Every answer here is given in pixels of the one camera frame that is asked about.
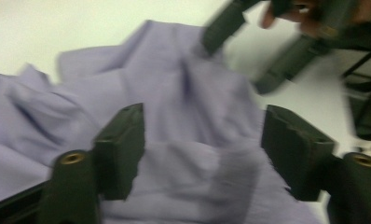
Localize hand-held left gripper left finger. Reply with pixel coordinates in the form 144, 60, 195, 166
38, 102, 145, 224

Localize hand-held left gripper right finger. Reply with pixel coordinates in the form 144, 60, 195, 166
261, 105, 371, 224

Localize purple shorts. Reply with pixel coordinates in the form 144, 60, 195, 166
0, 19, 322, 224

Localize black tripod stand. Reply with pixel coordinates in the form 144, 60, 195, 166
341, 49, 371, 144

